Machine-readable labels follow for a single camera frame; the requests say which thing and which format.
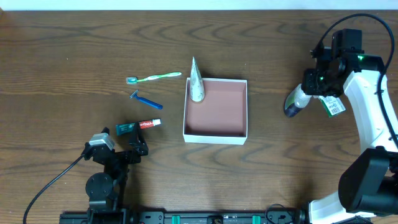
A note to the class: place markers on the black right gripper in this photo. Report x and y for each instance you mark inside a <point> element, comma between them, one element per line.
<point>311,81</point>

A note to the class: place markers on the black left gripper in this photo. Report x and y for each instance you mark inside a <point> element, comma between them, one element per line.
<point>123,154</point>

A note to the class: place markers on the clear hand sanitizer bottle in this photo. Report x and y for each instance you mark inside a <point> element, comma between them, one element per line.
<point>296,101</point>

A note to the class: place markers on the green white soap box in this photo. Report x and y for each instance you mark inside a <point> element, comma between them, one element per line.
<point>332,105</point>

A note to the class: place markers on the white lotion tube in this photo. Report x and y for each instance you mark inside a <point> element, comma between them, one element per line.
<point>197,90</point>

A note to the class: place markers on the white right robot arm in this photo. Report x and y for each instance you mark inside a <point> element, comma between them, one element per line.
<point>368,187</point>

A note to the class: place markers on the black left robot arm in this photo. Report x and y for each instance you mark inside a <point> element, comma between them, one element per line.
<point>105,189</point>

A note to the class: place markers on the red green toothpaste tube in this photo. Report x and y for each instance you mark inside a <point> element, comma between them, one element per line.
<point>128,128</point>

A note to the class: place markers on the blue disposable razor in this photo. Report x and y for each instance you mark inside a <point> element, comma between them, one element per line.
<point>145,100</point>

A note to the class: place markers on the green white toothbrush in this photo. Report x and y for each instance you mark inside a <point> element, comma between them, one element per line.
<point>134,80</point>

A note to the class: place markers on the white box with pink interior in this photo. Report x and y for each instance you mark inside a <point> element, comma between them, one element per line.
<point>222,117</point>

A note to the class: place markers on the black mounting rail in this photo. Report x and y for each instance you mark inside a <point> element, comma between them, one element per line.
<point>274,214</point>

